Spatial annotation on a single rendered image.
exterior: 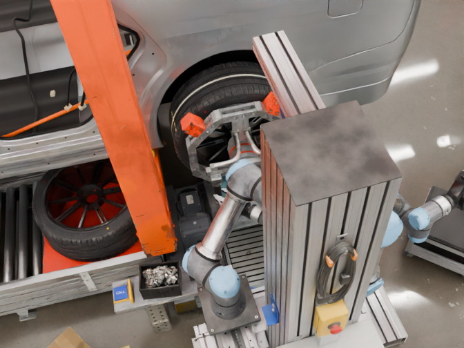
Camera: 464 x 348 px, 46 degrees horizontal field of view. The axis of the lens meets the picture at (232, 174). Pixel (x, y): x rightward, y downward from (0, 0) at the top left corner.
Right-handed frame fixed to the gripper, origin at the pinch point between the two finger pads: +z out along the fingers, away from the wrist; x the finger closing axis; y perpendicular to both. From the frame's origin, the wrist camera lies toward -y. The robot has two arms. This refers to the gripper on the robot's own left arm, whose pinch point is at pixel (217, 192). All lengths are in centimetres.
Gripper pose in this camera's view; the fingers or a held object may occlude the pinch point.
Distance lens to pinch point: 267.3
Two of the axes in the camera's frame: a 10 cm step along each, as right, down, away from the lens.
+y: 0.6, 6.0, 7.9
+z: -8.4, -4.0, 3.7
